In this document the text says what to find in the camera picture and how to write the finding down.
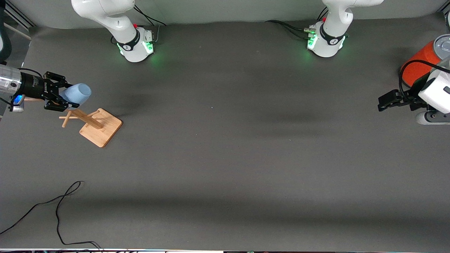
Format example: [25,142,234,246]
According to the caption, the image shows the light blue cup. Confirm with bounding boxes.
[59,83,92,110]

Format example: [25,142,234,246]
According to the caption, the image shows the wooden cup rack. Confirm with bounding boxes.
[24,98,123,148]

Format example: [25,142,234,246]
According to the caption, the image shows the orange can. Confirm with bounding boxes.
[401,34,450,88]

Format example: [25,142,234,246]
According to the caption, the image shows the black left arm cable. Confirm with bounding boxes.
[399,59,450,100]

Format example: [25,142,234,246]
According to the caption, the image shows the aluminium frame profile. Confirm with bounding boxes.
[4,0,36,40]

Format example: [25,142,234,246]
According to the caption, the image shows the black right arm base cables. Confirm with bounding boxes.
[133,4,166,44]

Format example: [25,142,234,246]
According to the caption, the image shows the black arm base cables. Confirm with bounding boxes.
[133,4,166,44]
[265,7,329,41]

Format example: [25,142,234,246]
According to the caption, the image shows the thin black table cable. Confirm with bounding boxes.
[0,181,103,251]

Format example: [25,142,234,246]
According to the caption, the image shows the black left arm base cables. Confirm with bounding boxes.
[265,7,329,41]

